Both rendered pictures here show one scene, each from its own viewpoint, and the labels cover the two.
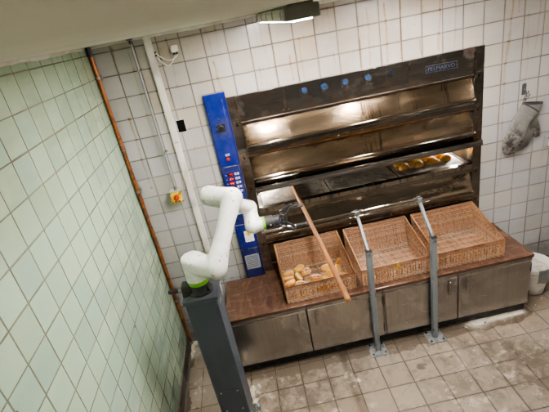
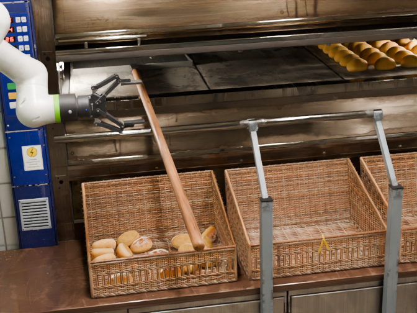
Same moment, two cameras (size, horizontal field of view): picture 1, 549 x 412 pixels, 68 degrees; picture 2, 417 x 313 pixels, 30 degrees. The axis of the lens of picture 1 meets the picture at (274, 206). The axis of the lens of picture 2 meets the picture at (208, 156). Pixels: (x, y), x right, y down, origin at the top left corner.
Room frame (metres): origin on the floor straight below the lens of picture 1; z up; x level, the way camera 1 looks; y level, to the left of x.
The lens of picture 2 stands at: (-0.01, -0.12, 2.08)
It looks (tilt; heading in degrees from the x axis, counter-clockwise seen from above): 21 degrees down; 354
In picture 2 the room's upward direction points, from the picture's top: 2 degrees counter-clockwise
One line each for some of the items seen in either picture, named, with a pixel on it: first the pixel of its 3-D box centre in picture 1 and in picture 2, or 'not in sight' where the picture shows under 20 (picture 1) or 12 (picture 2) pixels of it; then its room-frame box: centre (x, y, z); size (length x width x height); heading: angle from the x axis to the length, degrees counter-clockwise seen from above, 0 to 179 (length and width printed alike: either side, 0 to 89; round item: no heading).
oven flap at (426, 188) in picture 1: (368, 203); (280, 124); (3.05, -0.78, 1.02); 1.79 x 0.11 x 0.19; 92
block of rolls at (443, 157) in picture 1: (412, 153); (376, 48); (3.51, -1.34, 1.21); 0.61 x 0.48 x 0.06; 2
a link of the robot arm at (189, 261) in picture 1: (196, 268); not in sight; (2.02, 0.51, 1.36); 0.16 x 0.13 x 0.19; 56
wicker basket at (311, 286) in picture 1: (313, 265); (156, 229); (2.76, -0.21, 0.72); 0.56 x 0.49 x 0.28; 93
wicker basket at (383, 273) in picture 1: (384, 249); (302, 215); (2.78, -0.81, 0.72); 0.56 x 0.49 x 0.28; 93
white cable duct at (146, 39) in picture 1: (190, 192); not in sight; (2.99, 0.62, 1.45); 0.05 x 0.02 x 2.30; 92
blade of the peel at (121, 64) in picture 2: not in sight; (130, 58); (3.66, -0.17, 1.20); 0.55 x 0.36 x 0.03; 93
